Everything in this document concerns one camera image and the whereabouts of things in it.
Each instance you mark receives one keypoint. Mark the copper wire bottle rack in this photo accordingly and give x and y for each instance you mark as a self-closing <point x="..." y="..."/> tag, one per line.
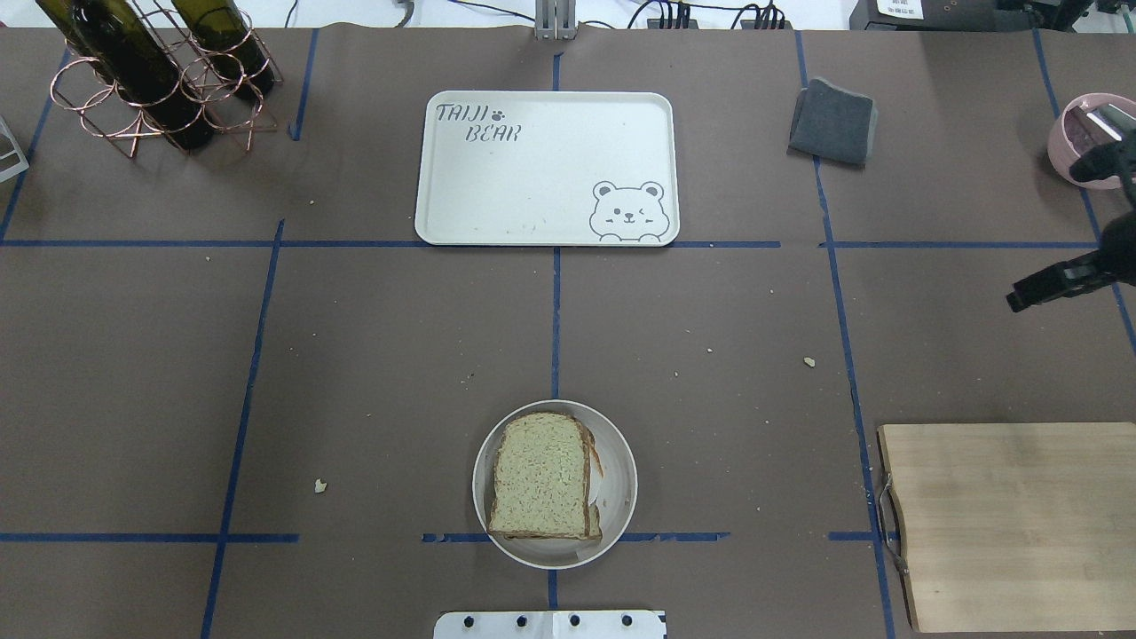
<point x="184" y="72"/>

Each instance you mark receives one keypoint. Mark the wooden cutting board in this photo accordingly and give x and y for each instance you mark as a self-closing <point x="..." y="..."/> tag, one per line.
<point x="1014" y="527"/>

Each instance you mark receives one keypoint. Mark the white round plate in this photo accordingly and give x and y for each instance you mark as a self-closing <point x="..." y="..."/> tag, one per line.
<point x="617" y="497"/>

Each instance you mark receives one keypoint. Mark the bread slice under egg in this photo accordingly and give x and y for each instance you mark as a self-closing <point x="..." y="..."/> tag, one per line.
<point x="595" y="475"/>

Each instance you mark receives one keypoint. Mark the bread slice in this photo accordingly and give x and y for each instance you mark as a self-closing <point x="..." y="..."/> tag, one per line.
<point x="540" y="479"/>
<point x="595" y="475"/>

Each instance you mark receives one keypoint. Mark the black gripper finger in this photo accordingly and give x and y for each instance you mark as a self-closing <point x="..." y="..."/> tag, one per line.
<point x="1064" y="279"/>

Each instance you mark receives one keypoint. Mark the grey folded cloth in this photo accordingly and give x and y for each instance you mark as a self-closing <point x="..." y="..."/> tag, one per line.
<point x="833" y="123"/>

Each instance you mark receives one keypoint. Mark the pink bowl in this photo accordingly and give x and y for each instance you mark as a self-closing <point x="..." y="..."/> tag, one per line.
<point x="1067" y="140"/>

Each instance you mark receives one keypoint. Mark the cream bear tray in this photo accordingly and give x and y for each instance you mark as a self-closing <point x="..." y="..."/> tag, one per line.
<point x="548" y="169"/>

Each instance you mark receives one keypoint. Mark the metal scoop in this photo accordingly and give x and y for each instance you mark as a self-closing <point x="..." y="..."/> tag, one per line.
<point x="1108" y="123"/>

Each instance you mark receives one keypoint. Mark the dark wine bottle upper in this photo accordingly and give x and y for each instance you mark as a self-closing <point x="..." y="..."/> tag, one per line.
<point x="123" y="52"/>

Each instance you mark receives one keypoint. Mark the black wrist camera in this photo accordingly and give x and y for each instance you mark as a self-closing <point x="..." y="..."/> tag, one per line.
<point x="1114" y="159"/>

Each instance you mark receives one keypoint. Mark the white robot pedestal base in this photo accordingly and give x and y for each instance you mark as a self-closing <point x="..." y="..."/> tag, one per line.
<point x="552" y="624"/>

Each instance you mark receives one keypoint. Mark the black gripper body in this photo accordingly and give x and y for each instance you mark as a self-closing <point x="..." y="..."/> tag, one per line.
<point x="1076" y="271"/>

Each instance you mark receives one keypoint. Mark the dark wine bottle lower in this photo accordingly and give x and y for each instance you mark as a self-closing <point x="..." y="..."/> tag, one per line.
<point x="219" y="27"/>

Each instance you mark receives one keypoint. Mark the dark wine bottle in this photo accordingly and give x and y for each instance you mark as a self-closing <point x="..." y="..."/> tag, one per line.
<point x="123" y="52"/>
<point x="219" y="27"/>

